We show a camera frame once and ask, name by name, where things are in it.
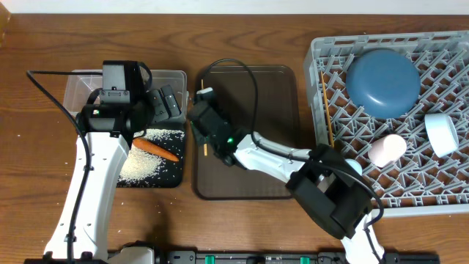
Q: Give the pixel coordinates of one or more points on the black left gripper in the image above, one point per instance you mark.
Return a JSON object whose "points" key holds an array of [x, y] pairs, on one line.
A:
{"points": [[161, 106]]}

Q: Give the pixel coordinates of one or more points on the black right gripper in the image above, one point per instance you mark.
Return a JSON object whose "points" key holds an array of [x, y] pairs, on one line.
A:
{"points": [[204, 119]]}

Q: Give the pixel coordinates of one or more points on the orange carrot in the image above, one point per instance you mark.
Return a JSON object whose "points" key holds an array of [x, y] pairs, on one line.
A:
{"points": [[151, 148]]}

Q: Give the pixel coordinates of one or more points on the light blue cup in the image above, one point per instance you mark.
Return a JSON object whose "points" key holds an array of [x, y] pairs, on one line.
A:
{"points": [[355, 165]]}

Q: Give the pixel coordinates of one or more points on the pink cup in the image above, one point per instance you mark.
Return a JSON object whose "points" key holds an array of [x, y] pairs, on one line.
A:
{"points": [[387, 150]]}

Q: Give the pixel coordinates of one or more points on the dark blue plate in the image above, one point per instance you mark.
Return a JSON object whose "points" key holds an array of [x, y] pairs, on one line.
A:
{"points": [[385, 83]]}

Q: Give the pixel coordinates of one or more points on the light blue bowl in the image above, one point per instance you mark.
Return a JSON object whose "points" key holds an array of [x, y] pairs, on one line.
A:
{"points": [[441, 133]]}

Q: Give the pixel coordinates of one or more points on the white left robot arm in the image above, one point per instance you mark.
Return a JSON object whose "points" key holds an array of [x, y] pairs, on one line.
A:
{"points": [[81, 236]]}

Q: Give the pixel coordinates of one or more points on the clear plastic waste bin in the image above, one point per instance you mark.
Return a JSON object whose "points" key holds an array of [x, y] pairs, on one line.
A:
{"points": [[81, 86]]}

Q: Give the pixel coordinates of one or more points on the grey dishwasher rack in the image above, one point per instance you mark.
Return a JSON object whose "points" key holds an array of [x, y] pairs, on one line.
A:
{"points": [[419, 183]]}

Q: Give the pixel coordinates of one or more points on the spilled white rice pile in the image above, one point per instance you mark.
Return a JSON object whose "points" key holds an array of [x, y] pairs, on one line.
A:
{"points": [[146, 161]]}

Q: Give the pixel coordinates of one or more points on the brown serving tray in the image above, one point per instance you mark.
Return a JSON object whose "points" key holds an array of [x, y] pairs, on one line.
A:
{"points": [[277, 119]]}

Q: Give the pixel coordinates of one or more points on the black plastic tray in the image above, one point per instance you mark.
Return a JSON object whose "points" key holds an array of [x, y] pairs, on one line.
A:
{"points": [[172, 172]]}

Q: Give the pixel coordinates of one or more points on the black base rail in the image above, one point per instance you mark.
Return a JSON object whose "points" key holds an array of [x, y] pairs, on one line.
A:
{"points": [[256, 257]]}

